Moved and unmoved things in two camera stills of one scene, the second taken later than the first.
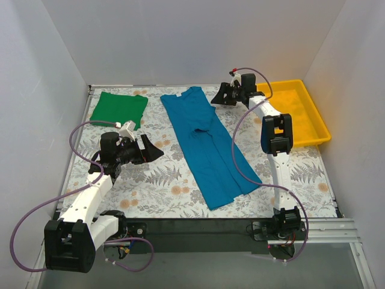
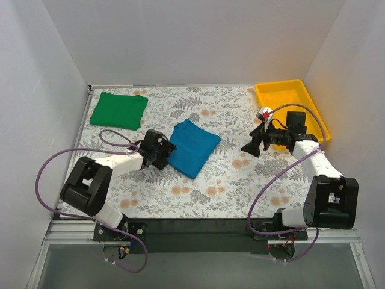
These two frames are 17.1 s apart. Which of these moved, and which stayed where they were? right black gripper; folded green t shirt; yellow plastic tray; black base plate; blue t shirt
Moved: right black gripper; blue t shirt
Stayed: folded green t shirt; yellow plastic tray; black base plate
